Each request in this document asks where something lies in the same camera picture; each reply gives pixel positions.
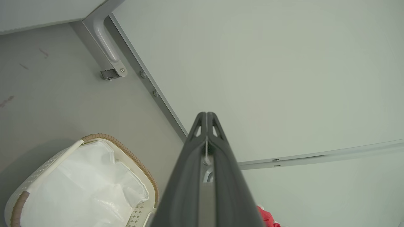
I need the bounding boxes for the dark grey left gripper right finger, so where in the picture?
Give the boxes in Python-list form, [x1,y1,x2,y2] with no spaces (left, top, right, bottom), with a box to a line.
[207,112,264,227]

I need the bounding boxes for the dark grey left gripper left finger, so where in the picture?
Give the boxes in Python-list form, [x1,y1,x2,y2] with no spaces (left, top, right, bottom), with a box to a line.
[151,112,207,227]

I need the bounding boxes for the red garment with white stripe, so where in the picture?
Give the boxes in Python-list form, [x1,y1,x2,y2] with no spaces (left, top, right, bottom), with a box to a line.
[257,205,281,227]

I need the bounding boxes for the white wicker laundry basket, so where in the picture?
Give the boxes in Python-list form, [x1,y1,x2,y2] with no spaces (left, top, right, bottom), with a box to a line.
[5,133,160,227]

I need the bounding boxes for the white basket liner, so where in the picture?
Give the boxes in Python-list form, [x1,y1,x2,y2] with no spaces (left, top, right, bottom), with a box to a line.
[21,140,149,227]

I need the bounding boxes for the grey metal table leg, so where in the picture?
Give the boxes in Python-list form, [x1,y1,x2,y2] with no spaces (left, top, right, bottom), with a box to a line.
[69,0,128,81]

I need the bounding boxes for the grey partition floor rail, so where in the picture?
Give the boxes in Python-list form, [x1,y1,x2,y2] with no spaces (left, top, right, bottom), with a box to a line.
[104,14,189,143]

